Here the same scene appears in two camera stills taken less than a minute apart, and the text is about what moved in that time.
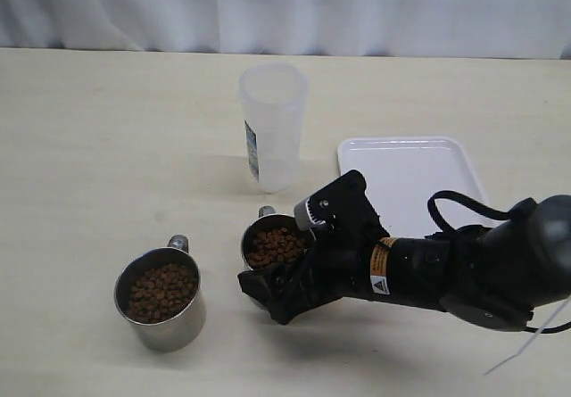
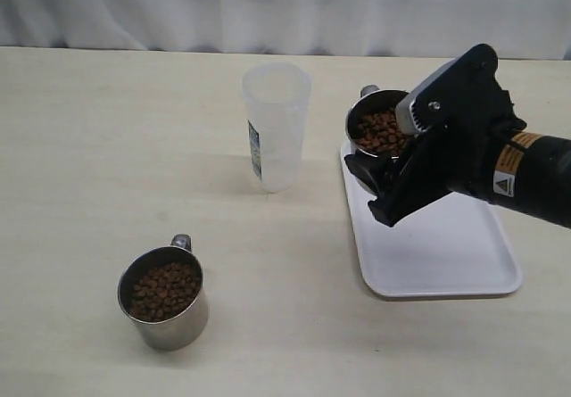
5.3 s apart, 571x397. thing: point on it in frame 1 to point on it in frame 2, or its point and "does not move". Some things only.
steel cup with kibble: [274, 241] to [371, 126]
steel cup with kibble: [159, 292] does not move
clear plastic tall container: [272, 96] does not move
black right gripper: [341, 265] to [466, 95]
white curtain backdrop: [481, 13] does not move
